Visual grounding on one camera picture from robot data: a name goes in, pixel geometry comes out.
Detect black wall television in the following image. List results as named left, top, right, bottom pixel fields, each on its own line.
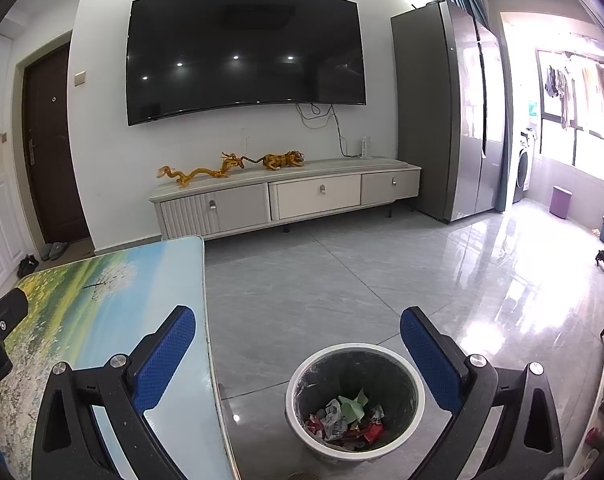
left=126, top=0, right=368, bottom=127

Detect white round trash bin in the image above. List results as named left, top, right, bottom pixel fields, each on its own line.
left=285, top=342, right=427, bottom=466

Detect hanging laundry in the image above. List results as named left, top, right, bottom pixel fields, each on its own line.
left=542, top=51, right=604, bottom=132

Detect golden dragon figurine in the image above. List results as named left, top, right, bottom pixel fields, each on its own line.
left=157, top=151, right=247, bottom=189

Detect white washing machine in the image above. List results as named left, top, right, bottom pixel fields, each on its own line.
left=512, top=129, right=539, bottom=205

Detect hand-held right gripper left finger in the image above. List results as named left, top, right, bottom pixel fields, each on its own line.
left=32, top=305, right=197, bottom=480

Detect light green paper sheet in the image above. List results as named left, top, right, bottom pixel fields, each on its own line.
left=338, top=387, right=371, bottom=424

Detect television cables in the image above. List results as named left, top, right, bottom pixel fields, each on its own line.
left=295, top=102, right=363, bottom=159

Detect white grey tv cabinet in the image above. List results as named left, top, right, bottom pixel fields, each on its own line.
left=149, top=157, right=423, bottom=242

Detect black shoes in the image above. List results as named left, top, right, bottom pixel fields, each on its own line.
left=17, top=254, right=41, bottom=279

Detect grey slippers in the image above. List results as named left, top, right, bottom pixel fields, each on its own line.
left=40, top=241, right=71, bottom=262

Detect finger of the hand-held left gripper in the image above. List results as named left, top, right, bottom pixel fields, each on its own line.
left=0, top=288, right=31, bottom=342

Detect purple bin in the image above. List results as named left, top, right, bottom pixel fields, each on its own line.
left=550, top=185, right=573, bottom=220

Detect golden tiger figurine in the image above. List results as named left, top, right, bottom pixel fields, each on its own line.
left=261, top=150, right=307, bottom=171

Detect dark brown door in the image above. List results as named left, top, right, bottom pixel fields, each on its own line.
left=22, top=42, right=94, bottom=247

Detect grey refrigerator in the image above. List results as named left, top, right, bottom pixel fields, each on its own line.
left=390, top=0, right=505, bottom=225

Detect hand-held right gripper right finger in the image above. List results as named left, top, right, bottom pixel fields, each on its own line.
left=400, top=306, right=565, bottom=480

